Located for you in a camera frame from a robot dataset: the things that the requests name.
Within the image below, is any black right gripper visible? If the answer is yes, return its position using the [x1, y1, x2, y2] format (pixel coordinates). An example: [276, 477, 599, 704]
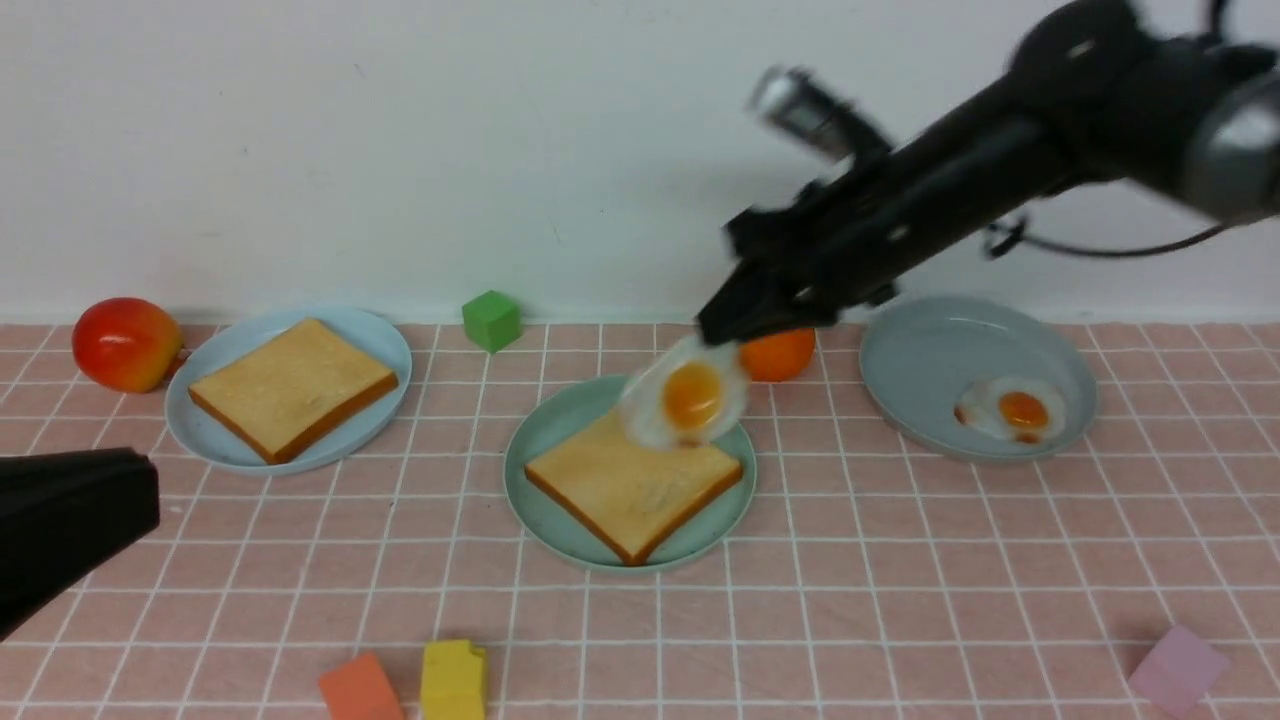
[696, 105, 1075, 347]

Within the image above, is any fried egg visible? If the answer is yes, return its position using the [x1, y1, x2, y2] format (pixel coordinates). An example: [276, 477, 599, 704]
[617, 336, 750, 448]
[954, 375, 1068, 445]

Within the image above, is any toast slice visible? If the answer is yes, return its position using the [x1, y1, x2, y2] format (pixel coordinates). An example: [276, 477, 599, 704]
[524, 411, 746, 568]
[187, 316, 404, 468]

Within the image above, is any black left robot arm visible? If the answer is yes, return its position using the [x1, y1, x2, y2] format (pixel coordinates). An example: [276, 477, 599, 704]
[1, 447, 161, 641]

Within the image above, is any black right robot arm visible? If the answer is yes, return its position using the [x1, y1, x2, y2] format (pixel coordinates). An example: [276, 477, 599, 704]
[696, 1, 1279, 347]

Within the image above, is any orange fruit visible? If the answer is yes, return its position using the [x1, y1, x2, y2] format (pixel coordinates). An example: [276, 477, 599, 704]
[739, 328, 817, 383]

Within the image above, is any grey blue plate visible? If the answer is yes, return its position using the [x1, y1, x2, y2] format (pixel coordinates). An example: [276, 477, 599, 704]
[860, 296, 1100, 465]

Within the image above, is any green round plate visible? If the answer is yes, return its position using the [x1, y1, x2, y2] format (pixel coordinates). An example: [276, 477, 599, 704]
[504, 374, 756, 575]

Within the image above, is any green cube block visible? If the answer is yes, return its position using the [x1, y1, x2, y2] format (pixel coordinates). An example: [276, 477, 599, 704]
[461, 290, 524, 354]

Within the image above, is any pink checkered tablecloth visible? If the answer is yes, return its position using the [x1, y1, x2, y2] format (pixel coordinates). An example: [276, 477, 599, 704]
[1, 324, 1279, 719]

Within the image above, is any yellow block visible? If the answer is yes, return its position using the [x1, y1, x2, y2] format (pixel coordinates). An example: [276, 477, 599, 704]
[419, 639, 488, 720]

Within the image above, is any orange block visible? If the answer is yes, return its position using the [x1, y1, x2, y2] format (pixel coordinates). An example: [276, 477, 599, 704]
[317, 652, 406, 720]

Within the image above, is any pink block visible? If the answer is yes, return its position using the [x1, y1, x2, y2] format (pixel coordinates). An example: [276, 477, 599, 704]
[1128, 625, 1230, 719]

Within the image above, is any light blue plate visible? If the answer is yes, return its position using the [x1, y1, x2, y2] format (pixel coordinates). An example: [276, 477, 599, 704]
[165, 306, 413, 477]

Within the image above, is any red yellow apple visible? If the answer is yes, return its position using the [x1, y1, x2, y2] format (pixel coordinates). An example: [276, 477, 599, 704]
[70, 297, 189, 395]

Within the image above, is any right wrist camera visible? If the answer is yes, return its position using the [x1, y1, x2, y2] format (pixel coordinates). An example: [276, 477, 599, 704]
[746, 65, 892, 164]

